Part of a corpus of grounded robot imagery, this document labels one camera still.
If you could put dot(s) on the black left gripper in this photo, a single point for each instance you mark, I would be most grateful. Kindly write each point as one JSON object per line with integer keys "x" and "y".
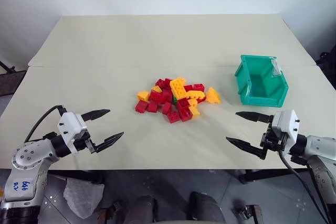
{"x": 85, "y": 141}

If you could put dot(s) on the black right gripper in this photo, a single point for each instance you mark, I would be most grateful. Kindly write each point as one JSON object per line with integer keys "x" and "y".
{"x": 274, "y": 141}

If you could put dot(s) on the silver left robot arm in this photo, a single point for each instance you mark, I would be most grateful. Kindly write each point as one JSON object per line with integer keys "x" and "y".
{"x": 29, "y": 155}

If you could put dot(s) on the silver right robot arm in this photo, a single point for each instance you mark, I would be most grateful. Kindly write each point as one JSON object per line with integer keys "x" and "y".
{"x": 321, "y": 155}

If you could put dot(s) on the green plastic storage bin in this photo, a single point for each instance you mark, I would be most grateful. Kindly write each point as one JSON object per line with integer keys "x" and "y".
{"x": 262, "y": 98}

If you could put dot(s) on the clear plastic label holder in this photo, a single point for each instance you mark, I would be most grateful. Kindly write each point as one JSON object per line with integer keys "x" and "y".
{"x": 275, "y": 68}

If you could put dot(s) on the white crumpled plastic bag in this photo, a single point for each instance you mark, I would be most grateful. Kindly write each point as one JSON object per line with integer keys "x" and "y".
{"x": 84, "y": 197}

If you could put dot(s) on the green plastic building brick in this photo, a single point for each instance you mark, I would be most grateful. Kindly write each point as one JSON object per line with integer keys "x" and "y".
{"x": 174, "y": 100}

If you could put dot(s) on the yellow plastic toy brick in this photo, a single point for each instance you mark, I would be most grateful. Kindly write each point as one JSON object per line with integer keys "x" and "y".
{"x": 178, "y": 87}

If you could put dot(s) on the dark rounded shape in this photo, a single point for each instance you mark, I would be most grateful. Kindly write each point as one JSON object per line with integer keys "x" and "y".
{"x": 207, "y": 208}
{"x": 143, "y": 209}

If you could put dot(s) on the dark woven floor mat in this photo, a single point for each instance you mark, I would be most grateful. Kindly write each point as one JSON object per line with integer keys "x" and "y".
{"x": 10, "y": 82}

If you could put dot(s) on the black equipment beside table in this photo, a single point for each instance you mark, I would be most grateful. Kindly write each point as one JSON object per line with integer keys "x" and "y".
{"x": 328, "y": 64}

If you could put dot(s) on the black stand leg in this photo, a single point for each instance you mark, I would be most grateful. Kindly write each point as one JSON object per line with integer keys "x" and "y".
{"x": 7, "y": 67}

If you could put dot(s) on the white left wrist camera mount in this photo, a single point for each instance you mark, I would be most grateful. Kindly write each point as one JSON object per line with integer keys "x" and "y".
{"x": 68, "y": 127}

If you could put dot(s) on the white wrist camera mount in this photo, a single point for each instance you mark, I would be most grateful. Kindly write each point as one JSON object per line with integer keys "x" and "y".
{"x": 68, "y": 127}
{"x": 286, "y": 125}

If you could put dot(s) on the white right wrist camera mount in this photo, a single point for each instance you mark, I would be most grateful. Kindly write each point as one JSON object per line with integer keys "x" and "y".
{"x": 286, "y": 125}

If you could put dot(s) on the black table frame bar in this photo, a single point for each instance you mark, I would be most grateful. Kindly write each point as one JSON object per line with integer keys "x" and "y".
{"x": 270, "y": 175}
{"x": 76, "y": 175}

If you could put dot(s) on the metal bracket under table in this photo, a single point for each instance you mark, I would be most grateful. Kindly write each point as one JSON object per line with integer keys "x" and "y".
{"x": 249, "y": 212}

